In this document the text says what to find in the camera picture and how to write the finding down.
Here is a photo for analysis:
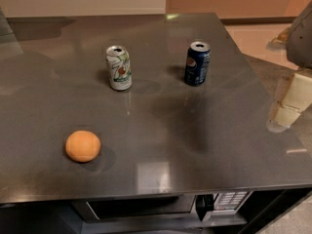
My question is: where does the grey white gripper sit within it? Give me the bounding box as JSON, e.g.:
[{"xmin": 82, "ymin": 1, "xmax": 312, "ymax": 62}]
[{"xmin": 266, "ymin": 1, "xmax": 312, "ymax": 133}]

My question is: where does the orange fruit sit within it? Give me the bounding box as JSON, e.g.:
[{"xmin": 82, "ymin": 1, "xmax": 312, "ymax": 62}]
[{"xmin": 65, "ymin": 131, "xmax": 100, "ymax": 163}]

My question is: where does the blue pepsi can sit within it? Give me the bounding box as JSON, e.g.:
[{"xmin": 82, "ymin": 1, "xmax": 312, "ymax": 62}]
[{"xmin": 184, "ymin": 41, "xmax": 211, "ymax": 86}]

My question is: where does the white green 7up can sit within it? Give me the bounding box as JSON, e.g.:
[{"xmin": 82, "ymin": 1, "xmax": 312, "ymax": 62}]
[{"xmin": 106, "ymin": 45, "xmax": 132, "ymax": 91}]

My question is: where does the microwave oven under counter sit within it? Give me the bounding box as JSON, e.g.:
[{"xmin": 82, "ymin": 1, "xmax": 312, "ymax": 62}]
[{"xmin": 72, "ymin": 191, "xmax": 252, "ymax": 221}]

